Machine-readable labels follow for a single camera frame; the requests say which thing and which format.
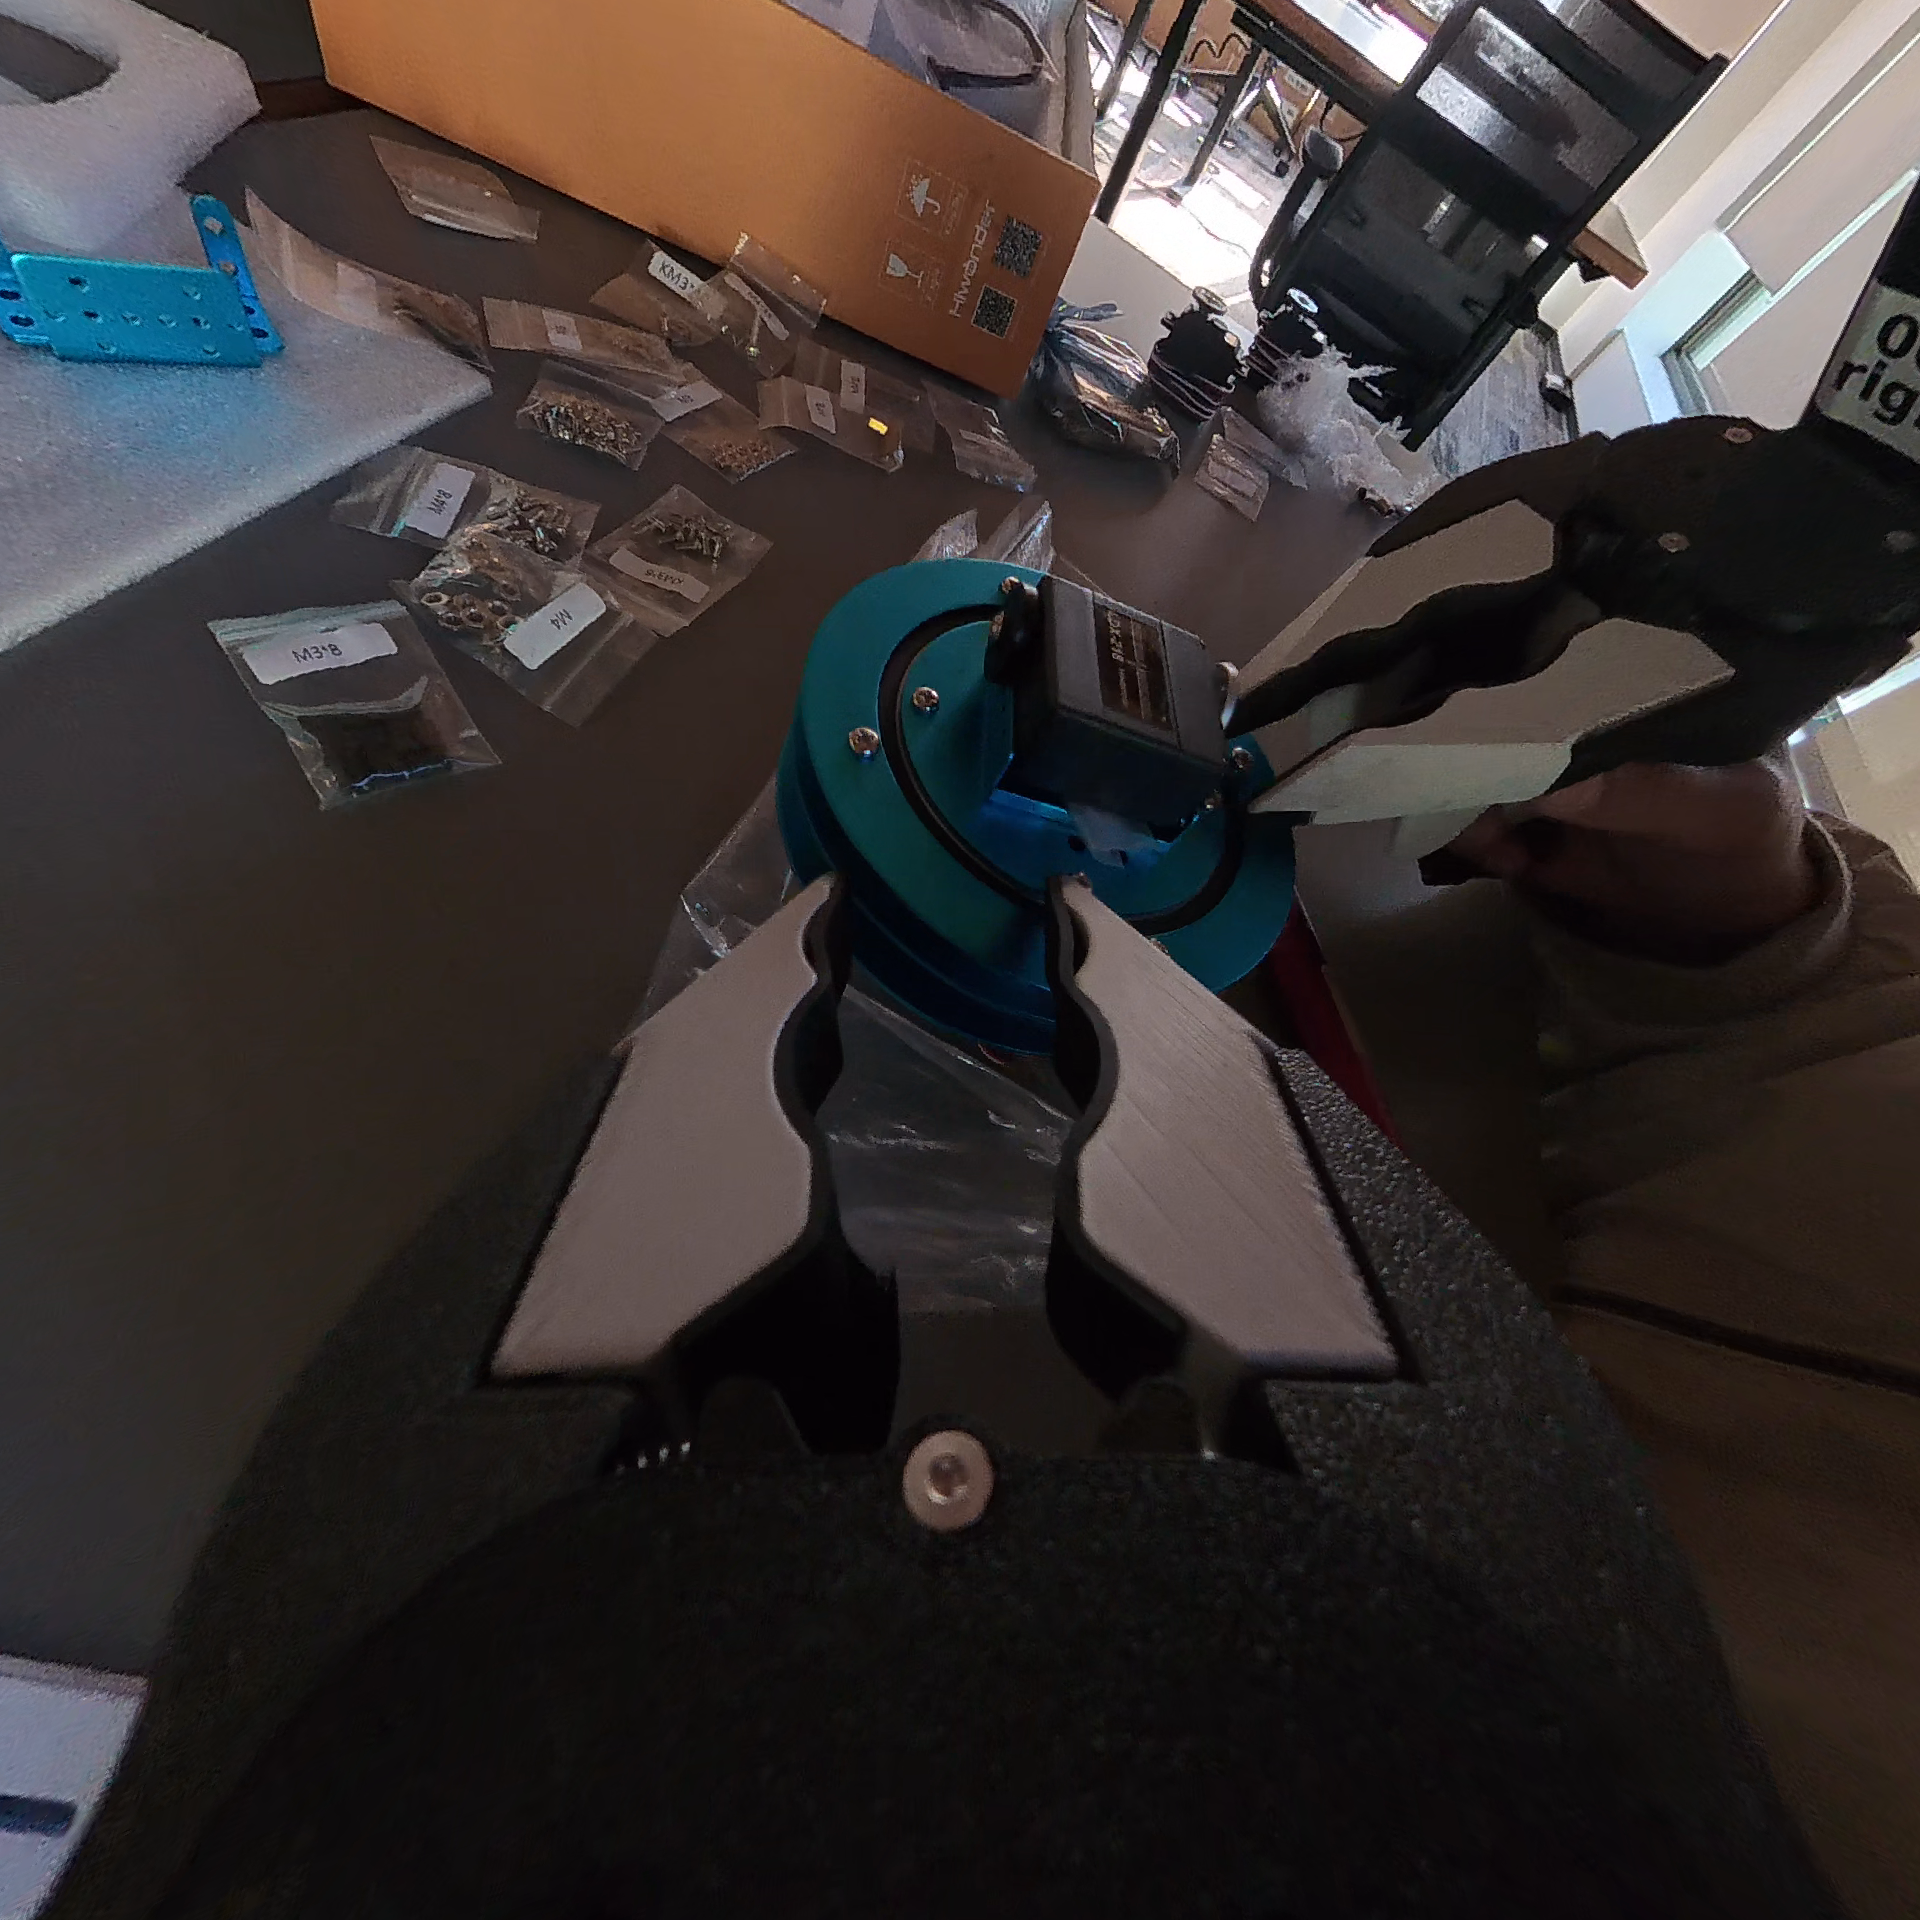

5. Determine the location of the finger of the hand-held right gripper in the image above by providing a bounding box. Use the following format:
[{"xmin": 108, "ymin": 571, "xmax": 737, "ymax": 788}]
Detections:
[
  {"xmin": 1231, "ymin": 499, "xmax": 1575, "ymax": 741},
  {"xmin": 1249, "ymin": 619, "xmax": 1742, "ymax": 830}
]

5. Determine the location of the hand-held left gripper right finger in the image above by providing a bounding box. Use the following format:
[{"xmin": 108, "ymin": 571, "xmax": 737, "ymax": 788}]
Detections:
[{"xmin": 1042, "ymin": 875, "xmax": 1409, "ymax": 1397}]

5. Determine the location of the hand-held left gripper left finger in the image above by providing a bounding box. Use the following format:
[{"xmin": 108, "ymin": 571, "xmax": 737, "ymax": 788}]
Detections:
[{"xmin": 488, "ymin": 875, "xmax": 855, "ymax": 1397}]

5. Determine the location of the red electric screwdriver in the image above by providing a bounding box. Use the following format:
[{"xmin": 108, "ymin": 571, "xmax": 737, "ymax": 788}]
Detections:
[{"xmin": 1272, "ymin": 911, "xmax": 1409, "ymax": 1149}]

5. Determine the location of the black servo motor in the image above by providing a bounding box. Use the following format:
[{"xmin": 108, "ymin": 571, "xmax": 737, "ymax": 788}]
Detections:
[{"xmin": 990, "ymin": 574, "xmax": 1280, "ymax": 845}]

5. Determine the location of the blue round turntable base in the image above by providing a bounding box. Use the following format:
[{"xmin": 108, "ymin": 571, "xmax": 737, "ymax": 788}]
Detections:
[{"xmin": 774, "ymin": 555, "xmax": 1302, "ymax": 1055}]

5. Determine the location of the person's right forearm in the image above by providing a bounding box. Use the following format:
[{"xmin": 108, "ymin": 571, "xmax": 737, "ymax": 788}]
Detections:
[{"xmin": 1530, "ymin": 816, "xmax": 1920, "ymax": 1203}]

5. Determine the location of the grey desk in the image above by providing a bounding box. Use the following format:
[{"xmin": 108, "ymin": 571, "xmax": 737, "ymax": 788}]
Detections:
[{"xmin": 0, "ymin": 105, "xmax": 1562, "ymax": 1920}]

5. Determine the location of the person's right hand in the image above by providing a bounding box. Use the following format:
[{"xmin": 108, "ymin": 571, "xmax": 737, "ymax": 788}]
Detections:
[{"xmin": 1418, "ymin": 753, "xmax": 1828, "ymax": 964}]

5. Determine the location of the crumpled clear plastic wrap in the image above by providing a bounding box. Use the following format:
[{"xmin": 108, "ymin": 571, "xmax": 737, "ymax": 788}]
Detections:
[{"xmin": 1257, "ymin": 323, "xmax": 1434, "ymax": 510}]

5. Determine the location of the large clear plastic bag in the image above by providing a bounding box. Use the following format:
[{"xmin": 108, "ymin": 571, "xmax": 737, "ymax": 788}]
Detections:
[{"xmin": 656, "ymin": 502, "xmax": 1086, "ymax": 1325}]

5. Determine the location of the wooden background table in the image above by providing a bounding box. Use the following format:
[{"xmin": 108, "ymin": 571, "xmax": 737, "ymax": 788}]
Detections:
[{"xmin": 1107, "ymin": 0, "xmax": 1652, "ymax": 279}]

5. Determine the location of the black office chair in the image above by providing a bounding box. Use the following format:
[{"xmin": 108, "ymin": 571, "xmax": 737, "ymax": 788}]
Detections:
[{"xmin": 1241, "ymin": 0, "xmax": 1731, "ymax": 453}]

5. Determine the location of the blue-tinted bag of parts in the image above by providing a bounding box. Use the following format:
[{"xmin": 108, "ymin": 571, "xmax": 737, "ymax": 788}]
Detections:
[{"xmin": 1032, "ymin": 297, "xmax": 1184, "ymax": 463}]

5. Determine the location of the person's beige jacket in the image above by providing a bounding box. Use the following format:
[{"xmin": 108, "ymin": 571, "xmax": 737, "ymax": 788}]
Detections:
[{"xmin": 1499, "ymin": 960, "xmax": 1920, "ymax": 1920}]

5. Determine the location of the group of small screw bags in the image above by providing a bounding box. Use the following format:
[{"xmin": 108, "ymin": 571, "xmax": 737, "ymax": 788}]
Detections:
[{"xmin": 211, "ymin": 133, "xmax": 1297, "ymax": 816}]

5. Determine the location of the white instruction manual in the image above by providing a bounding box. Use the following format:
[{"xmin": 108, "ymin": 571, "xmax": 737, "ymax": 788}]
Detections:
[{"xmin": 0, "ymin": 1651, "xmax": 154, "ymax": 1920}]

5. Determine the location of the orange cardboard box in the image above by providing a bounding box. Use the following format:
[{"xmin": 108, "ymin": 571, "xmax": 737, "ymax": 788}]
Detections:
[{"xmin": 306, "ymin": 0, "xmax": 1105, "ymax": 399}]

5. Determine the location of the white foam sheet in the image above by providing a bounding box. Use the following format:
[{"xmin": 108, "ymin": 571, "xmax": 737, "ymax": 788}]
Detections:
[{"xmin": 0, "ymin": 192, "xmax": 496, "ymax": 656}]

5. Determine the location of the group of blue metal brackets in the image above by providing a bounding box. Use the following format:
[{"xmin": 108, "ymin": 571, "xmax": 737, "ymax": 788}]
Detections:
[{"xmin": 0, "ymin": 193, "xmax": 288, "ymax": 373}]

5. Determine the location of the white foam block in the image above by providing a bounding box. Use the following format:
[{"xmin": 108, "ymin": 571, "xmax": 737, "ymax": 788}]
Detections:
[{"xmin": 0, "ymin": 0, "xmax": 265, "ymax": 254}]

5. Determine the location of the black servo with striped cable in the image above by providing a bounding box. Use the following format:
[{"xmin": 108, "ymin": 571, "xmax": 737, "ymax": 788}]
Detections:
[
  {"xmin": 1148, "ymin": 287, "xmax": 1251, "ymax": 432},
  {"xmin": 1249, "ymin": 287, "xmax": 1329, "ymax": 396}
]

